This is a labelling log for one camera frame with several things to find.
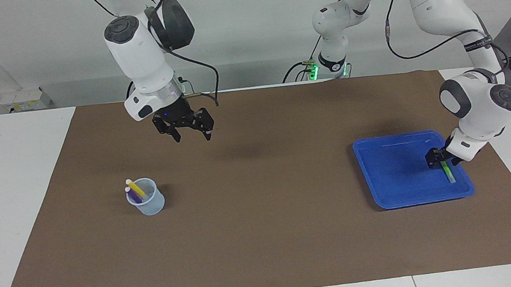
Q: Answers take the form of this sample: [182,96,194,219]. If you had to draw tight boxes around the yellow pen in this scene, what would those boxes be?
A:
[126,177,147,199]

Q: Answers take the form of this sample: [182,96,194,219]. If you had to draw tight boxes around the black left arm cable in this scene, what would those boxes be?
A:
[344,0,511,120]

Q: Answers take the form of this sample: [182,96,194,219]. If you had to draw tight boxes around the white power strip box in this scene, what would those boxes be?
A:
[0,85,53,115]

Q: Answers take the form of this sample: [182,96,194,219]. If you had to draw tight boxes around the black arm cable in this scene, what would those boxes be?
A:
[344,0,511,120]
[84,0,223,118]

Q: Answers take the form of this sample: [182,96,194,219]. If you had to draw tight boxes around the blue plastic tray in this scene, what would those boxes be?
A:
[351,126,476,213]

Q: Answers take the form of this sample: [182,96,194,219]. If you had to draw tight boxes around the translucent plastic cup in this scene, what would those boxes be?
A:
[125,176,167,218]

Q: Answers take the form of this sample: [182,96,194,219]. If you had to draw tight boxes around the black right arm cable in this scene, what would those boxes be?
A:
[84,0,223,118]

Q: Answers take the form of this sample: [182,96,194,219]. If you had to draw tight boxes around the green pen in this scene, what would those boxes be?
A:
[440,158,457,185]

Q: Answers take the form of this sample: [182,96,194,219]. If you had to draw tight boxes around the purple pen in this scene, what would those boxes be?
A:
[124,185,145,206]

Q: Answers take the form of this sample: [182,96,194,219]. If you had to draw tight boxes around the brown table mat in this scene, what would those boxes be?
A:
[0,63,511,287]

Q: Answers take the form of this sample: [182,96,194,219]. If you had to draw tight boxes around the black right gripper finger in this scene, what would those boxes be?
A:
[152,115,183,146]
[189,106,217,143]

